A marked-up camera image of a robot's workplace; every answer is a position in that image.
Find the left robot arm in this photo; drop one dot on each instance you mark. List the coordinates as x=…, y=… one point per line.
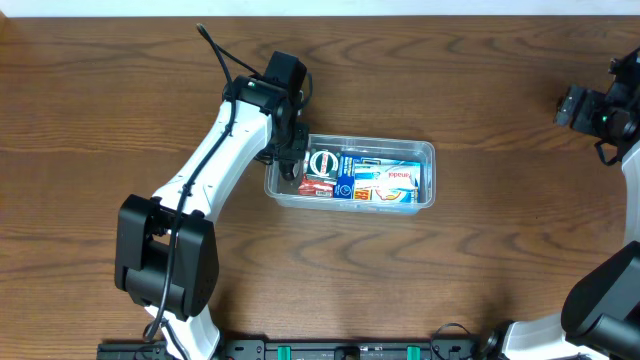
x=166, y=252

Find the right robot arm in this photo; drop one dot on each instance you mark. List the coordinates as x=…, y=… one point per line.
x=599, y=318

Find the dark bottle white cap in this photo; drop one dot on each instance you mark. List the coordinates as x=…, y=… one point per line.
x=289, y=170

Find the clear plastic container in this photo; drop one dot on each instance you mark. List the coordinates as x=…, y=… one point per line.
x=286, y=193

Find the black mounting rail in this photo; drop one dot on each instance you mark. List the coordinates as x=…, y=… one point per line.
x=455, y=349

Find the white Panadol box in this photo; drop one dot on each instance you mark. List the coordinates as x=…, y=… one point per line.
x=401, y=176

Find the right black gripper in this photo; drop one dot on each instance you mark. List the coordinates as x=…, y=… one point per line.
x=585, y=110

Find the blue Kool Fever box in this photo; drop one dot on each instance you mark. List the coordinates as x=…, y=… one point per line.
x=346, y=189

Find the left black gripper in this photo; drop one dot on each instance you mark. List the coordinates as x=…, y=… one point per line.
x=292, y=151

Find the red Panadol sachet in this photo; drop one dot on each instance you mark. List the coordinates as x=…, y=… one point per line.
x=315, y=188

